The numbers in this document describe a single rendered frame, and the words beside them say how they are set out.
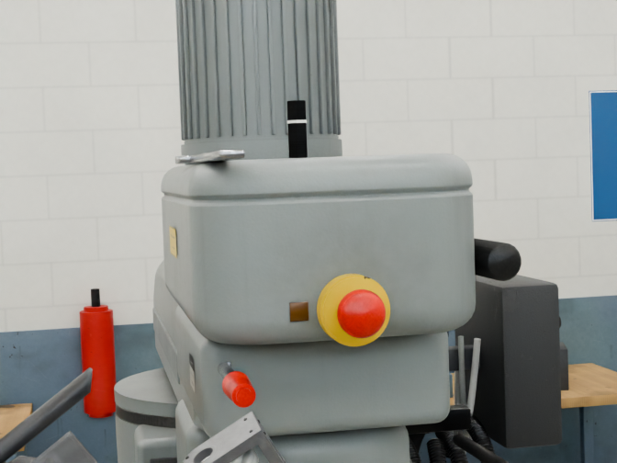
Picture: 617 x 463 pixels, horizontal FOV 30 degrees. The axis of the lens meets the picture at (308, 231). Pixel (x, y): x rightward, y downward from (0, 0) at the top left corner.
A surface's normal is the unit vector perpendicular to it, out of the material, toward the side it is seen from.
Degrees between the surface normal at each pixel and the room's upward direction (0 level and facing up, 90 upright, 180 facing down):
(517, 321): 90
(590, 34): 90
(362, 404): 90
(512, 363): 90
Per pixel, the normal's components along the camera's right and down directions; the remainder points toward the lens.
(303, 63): 0.59, 0.02
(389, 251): 0.19, 0.04
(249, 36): -0.05, 0.05
